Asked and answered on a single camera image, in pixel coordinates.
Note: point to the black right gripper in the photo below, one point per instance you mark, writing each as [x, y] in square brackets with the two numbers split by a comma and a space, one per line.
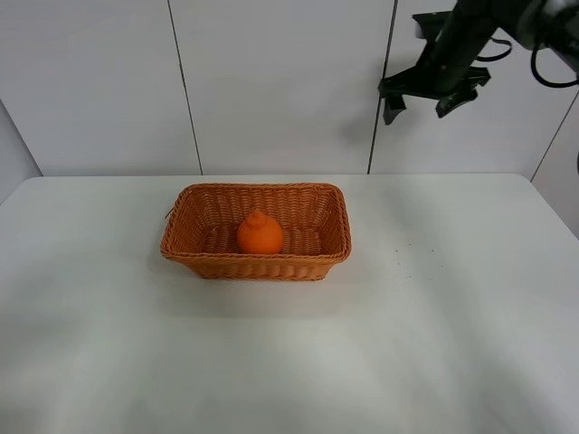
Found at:
[444, 70]

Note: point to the orange with stem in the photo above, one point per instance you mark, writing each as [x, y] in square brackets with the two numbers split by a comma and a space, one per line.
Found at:
[259, 233]

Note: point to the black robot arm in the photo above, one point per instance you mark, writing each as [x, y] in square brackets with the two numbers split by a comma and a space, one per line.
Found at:
[536, 25]

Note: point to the orange wicker basket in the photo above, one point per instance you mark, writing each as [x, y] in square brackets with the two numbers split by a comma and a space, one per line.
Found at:
[201, 230]

